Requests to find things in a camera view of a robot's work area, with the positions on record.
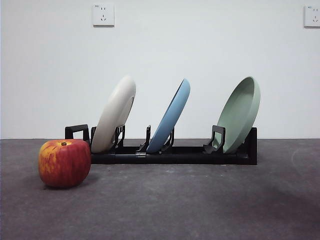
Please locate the pale cream yellow plate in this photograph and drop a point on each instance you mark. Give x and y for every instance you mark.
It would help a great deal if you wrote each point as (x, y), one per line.
(112, 117)

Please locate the red yellow apple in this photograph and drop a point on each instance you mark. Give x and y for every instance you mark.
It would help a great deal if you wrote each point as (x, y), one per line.
(65, 165)

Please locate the blue plate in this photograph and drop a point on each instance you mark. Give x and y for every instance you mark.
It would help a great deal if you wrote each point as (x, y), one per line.
(170, 117)

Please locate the black plate rack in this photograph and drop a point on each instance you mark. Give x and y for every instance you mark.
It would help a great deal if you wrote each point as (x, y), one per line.
(175, 158)

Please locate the green plate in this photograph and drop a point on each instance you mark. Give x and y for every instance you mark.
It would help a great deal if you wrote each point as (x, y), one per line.
(237, 112)

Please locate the white wall socket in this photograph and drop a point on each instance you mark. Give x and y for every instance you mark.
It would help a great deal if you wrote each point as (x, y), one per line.
(312, 16)
(103, 15)

